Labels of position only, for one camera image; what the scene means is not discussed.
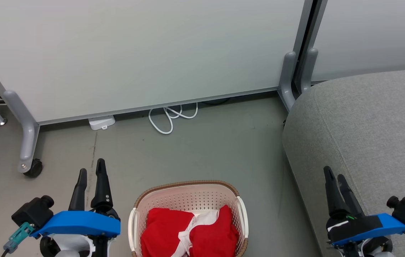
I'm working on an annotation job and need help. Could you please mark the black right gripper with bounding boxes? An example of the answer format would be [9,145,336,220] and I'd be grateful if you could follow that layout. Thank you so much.
[323,166,394,257]

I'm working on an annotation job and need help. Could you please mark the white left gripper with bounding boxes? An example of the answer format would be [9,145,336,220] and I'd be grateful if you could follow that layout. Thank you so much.
[39,158,118,257]

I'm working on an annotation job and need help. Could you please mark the red and white garment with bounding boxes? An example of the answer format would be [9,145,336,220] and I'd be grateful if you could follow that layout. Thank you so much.
[140,205,240,257]

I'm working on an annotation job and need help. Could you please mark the grey fabric sofa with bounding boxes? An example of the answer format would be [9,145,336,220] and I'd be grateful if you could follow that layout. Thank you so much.
[282,67,405,257]

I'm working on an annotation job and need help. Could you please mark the black caster wheel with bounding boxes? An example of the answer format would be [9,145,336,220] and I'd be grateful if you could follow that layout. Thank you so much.
[23,158,43,178]

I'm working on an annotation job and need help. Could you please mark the white power adapter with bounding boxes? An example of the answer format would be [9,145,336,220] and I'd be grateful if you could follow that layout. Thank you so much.
[88,115,116,131]

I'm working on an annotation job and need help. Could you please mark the grey partition foot with caster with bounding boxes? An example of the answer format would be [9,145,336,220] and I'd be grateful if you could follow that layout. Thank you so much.
[3,90,41,174]

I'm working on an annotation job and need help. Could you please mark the cream perforated laundry basket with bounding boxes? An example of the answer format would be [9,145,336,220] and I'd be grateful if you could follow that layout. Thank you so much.
[128,180,249,257]

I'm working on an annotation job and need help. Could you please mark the wide white partition panel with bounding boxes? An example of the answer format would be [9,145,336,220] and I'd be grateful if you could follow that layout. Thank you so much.
[0,0,314,126]

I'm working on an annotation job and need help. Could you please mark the narrow white partition panel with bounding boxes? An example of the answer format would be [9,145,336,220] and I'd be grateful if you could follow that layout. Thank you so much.
[309,0,405,83]

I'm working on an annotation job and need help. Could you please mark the blue left camera mount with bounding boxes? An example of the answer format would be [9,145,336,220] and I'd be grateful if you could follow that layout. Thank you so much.
[31,210,121,238]

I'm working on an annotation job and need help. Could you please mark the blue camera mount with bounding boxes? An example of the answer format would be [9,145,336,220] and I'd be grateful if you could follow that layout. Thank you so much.
[331,213,405,247]
[31,210,121,238]

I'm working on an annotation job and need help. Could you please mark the blue right camera mount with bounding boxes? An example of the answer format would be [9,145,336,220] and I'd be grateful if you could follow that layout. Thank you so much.
[331,213,405,247]

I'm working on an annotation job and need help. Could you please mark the teal left camera connector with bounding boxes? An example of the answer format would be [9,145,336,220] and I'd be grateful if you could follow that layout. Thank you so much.
[3,222,35,254]

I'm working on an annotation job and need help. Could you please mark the looped white cable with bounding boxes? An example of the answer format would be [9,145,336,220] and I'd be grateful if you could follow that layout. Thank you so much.
[148,102,199,135]

